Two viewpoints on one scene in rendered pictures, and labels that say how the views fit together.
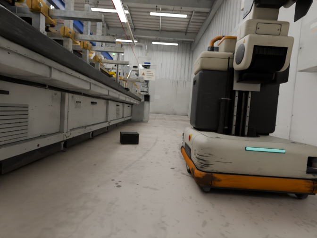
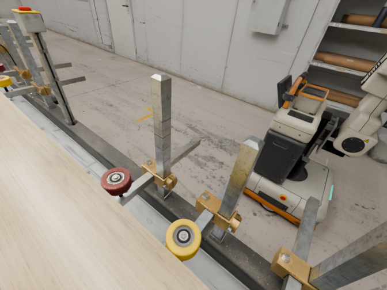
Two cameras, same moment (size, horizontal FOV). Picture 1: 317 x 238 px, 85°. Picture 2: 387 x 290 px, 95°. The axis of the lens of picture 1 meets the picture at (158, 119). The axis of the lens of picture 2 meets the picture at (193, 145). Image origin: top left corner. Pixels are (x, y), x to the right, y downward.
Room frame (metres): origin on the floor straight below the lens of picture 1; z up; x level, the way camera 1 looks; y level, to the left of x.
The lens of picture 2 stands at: (1.23, 0.86, 1.31)
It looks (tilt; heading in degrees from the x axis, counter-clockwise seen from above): 39 degrees down; 304
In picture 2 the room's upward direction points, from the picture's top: 7 degrees clockwise
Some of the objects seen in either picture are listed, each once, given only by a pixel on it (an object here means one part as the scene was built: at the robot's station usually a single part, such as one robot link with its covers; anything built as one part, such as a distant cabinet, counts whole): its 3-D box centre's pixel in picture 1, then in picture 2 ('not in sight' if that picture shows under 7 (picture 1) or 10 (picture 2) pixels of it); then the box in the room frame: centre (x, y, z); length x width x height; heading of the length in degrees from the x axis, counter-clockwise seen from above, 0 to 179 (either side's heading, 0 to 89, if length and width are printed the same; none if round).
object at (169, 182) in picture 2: (98, 60); (159, 174); (1.56, 0.57, 0.80); 0.14 x 0.06 x 0.05; 1
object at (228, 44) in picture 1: (236, 49); (310, 98); (1.26, -0.52, 0.87); 0.23 x 0.15 x 0.11; 90
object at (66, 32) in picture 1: (70, 35); (302, 276); (1.06, 0.56, 0.81); 0.14 x 0.06 x 0.05; 1
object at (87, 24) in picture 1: (86, 39); (228, 207); (1.29, 0.56, 0.88); 0.04 x 0.04 x 0.48; 1
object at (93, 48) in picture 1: (95, 48); (221, 198); (1.33, 0.51, 0.83); 0.43 x 0.03 x 0.04; 91
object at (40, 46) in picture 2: (117, 66); (56, 84); (2.27, 0.57, 0.93); 0.05 x 0.05 x 0.45; 1
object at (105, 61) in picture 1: (104, 61); (165, 165); (1.58, 0.52, 0.80); 0.43 x 0.03 x 0.04; 91
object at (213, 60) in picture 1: (234, 89); (294, 134); (1.24, -0.52, 0.59); 0.55 x 0.34 x 0.83; 90
